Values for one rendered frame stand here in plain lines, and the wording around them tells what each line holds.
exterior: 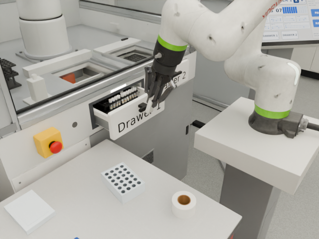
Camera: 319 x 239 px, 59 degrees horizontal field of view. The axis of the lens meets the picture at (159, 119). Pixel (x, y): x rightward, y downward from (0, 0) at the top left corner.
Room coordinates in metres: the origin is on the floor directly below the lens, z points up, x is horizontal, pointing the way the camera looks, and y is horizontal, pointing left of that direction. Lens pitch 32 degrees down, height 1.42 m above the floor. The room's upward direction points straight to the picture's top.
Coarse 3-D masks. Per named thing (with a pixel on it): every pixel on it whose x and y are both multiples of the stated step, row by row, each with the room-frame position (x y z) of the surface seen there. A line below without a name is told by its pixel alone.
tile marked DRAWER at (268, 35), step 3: (264, 33) 1.48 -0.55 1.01; (267, 33) 1.48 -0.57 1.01; (270, 33) 1.48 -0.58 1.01; (273, 33) 1.48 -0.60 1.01; (276, 33) 1.49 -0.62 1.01; (264, 36) 1.47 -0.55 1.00; (267, 36) 1.47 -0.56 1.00; (270, 36) 1.47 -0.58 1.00; (273, 36) 1.47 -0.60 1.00; (276, 36) 1.48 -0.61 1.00; (264, 39) 1.46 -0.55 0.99; (267, 39) 1.46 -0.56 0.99; (270, 39) 1.46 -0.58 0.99; (273, 39) 1.46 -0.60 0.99; (276, 39) 1.46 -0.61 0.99; (279, 39) 1.47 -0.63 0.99
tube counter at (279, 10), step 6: (288, 6) 1.60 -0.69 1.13; (294, 6) 1.60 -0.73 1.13; (300, 6) 1.60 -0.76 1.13; (306, 6) 1.61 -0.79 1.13; (276, 12) 1.56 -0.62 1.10; (282, 12) 1.57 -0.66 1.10; (288, 12) 1.57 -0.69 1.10; (294, 12) 1.58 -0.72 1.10; (300, 12) 1.58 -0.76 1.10; (306, 12) 1.59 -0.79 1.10
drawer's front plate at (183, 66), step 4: (184, 60) 1.31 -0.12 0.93; (188, 60) 1.32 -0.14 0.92; (180, 64) 1.27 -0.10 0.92; (184, 64) 1.29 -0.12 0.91; (188, 64) 1.32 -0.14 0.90; (176, 68) 1.24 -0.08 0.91; (180, 68) 1.27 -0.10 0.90; (184, 68) 1.29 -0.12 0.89; (188, 68) 1.32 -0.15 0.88; (152, 76) 1.11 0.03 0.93; (176, 76) 1.24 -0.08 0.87; (180, 76) 1.27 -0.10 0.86; (184, 76) 1.30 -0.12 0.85; (180, 80) 1.27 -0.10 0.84; (184, 80) 1.30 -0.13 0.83; (168, 84) 1.20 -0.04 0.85
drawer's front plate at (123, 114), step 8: (144, 96) 0.93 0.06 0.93; (128, 104) 0.87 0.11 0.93; (136, 104) 0.89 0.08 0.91; (160, 104) 1.00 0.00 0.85; (112, 112) 0.81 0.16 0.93; (120, 112) 0.83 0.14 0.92; (128, 112) 0.86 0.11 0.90; (136, 112) 0.89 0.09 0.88; (144, 112) 0.92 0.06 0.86; (152, 112) 0.96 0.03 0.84; (112, 120) 0.80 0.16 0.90; (120, 120) 0.83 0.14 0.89; (128, 120) 0.86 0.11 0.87; (136, 120) 0.89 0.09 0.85; (144, 120) 0.92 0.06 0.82; (112, 128) 0.80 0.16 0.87; (120, 128) 0.83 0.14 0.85; (128, 128) 0.86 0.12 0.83; (112, 136) 0.80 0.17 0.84; (120, 136) 0.82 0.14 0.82
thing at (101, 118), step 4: (136, 88) 1.08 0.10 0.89; (140, 88) 1.07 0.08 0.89; (136, 92) 1.08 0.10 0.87; (140, 92) 1.07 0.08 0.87; (144, 92) 1.05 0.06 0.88; (96, 112) 0.88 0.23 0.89; (100, 112) 0.87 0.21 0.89; (96, 116) 0.88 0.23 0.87; (100, 116) 0.86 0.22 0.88; (104, 116) 0.85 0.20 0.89; (96, 120) 0.88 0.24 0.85; (100, 120) 0.86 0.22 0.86; (104, 120) 0.85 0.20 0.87; (100, 124) 0.86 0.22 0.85; (104, 124) 0.85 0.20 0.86; (108, 124) 0.83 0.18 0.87; (104, 128) 0.85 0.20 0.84; (108, 128) 0.84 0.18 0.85
